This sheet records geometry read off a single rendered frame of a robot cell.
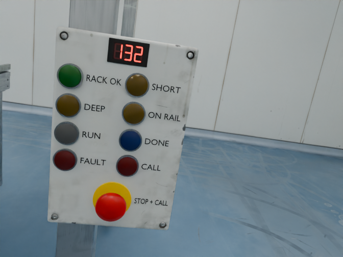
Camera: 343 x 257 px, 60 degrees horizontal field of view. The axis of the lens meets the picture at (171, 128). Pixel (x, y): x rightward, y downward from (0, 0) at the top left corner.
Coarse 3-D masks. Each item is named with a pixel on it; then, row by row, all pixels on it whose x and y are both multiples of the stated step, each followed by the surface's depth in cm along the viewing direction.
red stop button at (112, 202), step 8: (104, 200) 38; (112, 200) 38; (120, 200) 38; (96, 208) 38; (104, 208) 38; (112, 208) 38; (120, 208) 38; (104, 216) 38; (112, 216) 38; (120, 216) 38
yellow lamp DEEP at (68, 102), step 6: (66, 96) 36; (72, 96) 36; (60, 102) 36; (66, 102) 36; (72, 102) 36; (78, 102) 36; (60, 108) 36; (66, 108) 36; (72, 108) 36; (78, 108) 36; (66, 114) 36; (72, 114) 36
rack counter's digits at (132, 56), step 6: (114, 42) 35; (114, 48) 35; (120, 48) 35; (126, 48) 35; (132, 48) 35; (138, 48) 35; (114, 54) 35; (120, 54) 35; (126, 54) 35; (132, 54) 35; (138, 54) 35; (126, 60) 35; (132, 60) 35; (138, 60) 36
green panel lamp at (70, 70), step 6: (66, 66) 35; (72, 66) 35; (60, 72) 35; (66, 72) 35; (72, 72) 35; (78, 72) 35; (60, 78) 35; (66, 78) 35; (72, 78) 35; (78, 78) 35; (66, 84) 35; (72, 84) 35; (78, 84) 35
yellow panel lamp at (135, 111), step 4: (132, 104) 37; (136, 104) 37; (128, 108) 37; (132, 108) 37; (136, 108) 37; (140, 108) 37; (124, 112) 37; (128, 112) 37; (132, 112) 37; (136, 112) 37; (140, 112) 37; (124, 116) 37; (128, 116) 37; (132, 116) 37; (136, 116) 37; (140, 116) 37; (128, 120) 37; (132, 120) 37; (136, 120) 37; (140, 120) 37
